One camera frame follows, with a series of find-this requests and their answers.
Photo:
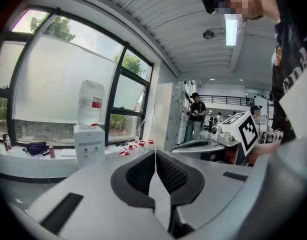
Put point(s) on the person's right forearm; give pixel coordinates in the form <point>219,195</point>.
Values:
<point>264,150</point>

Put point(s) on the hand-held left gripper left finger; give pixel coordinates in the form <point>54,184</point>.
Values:
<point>93,184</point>

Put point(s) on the white water dispenser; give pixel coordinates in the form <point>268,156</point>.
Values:
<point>89,146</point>

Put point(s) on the black balcony railing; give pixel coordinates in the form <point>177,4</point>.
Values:
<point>226,100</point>

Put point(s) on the white window sill bench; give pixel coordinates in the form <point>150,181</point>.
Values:
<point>31,165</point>

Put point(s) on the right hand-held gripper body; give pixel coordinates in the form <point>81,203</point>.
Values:
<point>239,131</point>

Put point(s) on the black head-worn camera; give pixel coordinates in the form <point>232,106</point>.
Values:
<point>208,1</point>

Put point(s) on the long ceiling light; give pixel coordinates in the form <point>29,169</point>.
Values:
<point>231,30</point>

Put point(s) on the dark drink bottle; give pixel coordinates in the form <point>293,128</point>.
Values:
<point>6,141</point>

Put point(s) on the white tall cabinet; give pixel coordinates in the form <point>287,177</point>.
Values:
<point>162,114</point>

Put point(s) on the red drink can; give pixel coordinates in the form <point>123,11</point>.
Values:
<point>52,152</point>

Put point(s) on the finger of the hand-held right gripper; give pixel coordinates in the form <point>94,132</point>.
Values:
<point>193,144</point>
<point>209,156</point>

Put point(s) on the black bag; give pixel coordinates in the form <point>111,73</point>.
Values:
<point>36,147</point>

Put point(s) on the black-framed window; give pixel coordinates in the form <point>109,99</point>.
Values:
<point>58,76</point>

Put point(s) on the flat white box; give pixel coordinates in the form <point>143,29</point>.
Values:
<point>68,152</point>

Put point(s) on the round ceiling detector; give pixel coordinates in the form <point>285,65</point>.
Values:
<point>208,34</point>

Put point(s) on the group of red clips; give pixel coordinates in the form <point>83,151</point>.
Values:
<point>133,147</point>

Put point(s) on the grey locker wall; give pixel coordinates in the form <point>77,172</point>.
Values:
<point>177,114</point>

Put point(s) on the clear water bottle red label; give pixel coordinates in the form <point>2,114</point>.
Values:
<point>90,101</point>

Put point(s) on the small clear bottle red cap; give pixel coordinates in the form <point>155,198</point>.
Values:
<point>136,139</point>

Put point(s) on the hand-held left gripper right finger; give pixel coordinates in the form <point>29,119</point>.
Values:
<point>213,184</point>

